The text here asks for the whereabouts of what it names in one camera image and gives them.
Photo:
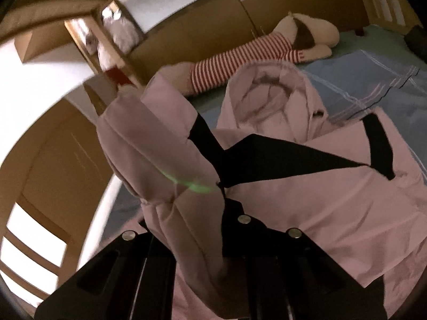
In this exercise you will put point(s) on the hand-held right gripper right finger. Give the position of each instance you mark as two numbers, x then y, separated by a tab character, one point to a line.
263	256

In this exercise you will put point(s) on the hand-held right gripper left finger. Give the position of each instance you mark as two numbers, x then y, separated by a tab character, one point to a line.
110	273

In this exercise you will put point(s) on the pink padded coat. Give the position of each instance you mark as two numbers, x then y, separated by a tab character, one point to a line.
333	213

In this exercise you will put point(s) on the white plastic-wrapped clothes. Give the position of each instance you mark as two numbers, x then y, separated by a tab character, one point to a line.
121	31

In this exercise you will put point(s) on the plush doll in striped shirt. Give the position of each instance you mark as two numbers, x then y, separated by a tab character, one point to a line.
240	60

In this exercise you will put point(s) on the plaid blue blanket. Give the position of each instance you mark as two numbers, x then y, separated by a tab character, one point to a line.
350	73

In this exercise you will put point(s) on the small plush bear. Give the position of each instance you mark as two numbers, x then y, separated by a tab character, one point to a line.
90	41

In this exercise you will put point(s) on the green bed sheet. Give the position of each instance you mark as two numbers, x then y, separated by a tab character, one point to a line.
367	36

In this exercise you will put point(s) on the wooden bed headboard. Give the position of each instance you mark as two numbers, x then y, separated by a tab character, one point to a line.
206	20

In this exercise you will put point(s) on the wooden slatted bed rail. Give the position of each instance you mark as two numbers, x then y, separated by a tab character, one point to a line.
383	5

